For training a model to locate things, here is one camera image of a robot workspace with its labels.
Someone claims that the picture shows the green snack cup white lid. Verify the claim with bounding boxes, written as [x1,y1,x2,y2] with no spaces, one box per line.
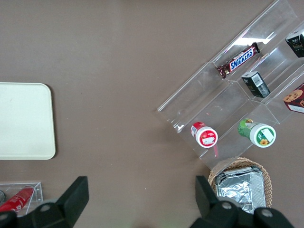
[237,118,277,148]

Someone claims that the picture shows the Snickers chocolate bar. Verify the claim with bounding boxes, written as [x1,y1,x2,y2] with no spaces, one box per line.
[216,42,261,79]

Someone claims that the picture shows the red cola bottle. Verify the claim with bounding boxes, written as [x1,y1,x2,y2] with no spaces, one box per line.
[0,187,34,213]

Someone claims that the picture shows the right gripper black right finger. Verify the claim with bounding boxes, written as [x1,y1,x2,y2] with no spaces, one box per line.
[190,175,295,228]

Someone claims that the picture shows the dark red cookie box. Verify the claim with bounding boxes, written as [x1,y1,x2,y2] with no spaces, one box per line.
[282,82,304,114]

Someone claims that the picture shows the clear acrylic stepped display shelf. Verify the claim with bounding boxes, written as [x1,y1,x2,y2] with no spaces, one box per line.
[156,0,304,170]

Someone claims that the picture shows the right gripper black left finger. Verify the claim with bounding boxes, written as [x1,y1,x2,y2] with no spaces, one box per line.
[0,176,90,228]

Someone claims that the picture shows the small black box white print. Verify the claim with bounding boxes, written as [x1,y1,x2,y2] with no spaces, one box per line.
[285,30,304,58]

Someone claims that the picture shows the red snack cup white lid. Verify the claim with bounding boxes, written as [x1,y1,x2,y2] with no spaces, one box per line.
[190,122,219,148]

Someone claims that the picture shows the cream rectangular serving tray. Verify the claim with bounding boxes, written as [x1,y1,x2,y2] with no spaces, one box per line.
[0,82,56,160]

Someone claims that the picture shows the small black box with barcode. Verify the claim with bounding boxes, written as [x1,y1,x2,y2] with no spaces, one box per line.
[241,71,271,98]

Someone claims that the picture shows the wicker basket holding foil container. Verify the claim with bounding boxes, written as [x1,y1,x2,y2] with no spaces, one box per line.
[208,157,272,209]

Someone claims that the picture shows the silver foil packets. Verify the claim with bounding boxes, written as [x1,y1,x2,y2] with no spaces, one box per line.
[215,166,266,214]

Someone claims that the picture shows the clear acrylic bottle rack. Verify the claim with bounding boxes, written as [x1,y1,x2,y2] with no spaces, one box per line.
[0,181,44,217]

